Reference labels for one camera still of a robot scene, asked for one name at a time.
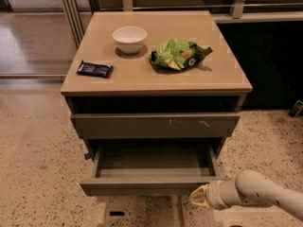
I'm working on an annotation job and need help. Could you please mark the grey drawer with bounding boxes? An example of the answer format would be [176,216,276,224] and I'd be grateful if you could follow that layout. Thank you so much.
[80,144,220,197]
[71,113,240,139]

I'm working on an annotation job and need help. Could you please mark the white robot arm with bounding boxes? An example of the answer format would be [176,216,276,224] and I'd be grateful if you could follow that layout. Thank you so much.
[189,170,303,220]

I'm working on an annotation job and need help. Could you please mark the grey drawer cabinet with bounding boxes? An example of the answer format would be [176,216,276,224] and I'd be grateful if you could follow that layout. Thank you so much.
[61,11,252,154]

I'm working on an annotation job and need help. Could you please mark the blue tape piece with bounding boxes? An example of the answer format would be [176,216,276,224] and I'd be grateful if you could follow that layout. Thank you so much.
[84,153,92,160]

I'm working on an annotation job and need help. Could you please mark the green chip bag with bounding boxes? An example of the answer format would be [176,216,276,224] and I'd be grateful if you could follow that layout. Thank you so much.
[150,39,213,71]

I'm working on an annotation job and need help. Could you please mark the black snack packet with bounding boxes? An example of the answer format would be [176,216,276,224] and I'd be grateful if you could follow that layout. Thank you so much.
[77,61,114,79]

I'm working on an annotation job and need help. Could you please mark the white ceramic bowl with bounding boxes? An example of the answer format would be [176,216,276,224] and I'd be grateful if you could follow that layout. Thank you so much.
[113,26,147,54]

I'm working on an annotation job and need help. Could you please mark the metal railing frame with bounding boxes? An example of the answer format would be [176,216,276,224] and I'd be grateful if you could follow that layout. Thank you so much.
[56,0,303,49]

